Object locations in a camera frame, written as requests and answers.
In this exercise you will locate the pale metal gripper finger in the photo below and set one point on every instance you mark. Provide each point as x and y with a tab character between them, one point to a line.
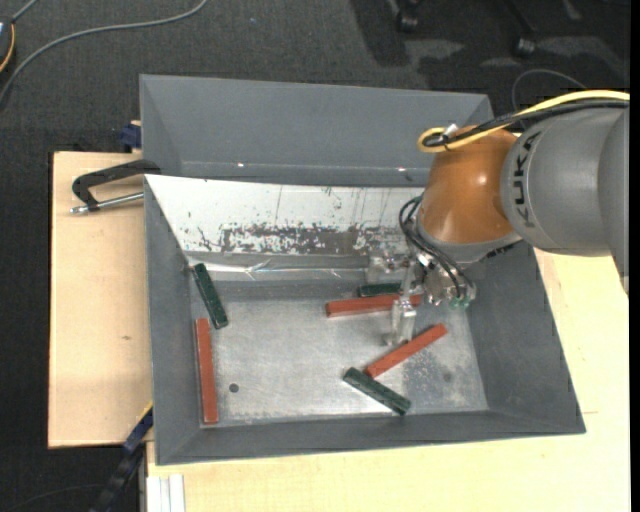
409	285
402	322

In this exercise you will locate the red-brown flat block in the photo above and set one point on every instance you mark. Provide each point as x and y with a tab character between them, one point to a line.
360	306
407	350
207	372

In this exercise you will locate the dark green flat block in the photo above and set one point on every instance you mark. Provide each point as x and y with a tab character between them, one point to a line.
210	296
377	391
379	289

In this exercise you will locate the grey metal bin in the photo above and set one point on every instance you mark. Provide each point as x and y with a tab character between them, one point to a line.
300	350

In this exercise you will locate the pale wood board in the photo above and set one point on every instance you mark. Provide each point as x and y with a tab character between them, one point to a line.
97	310

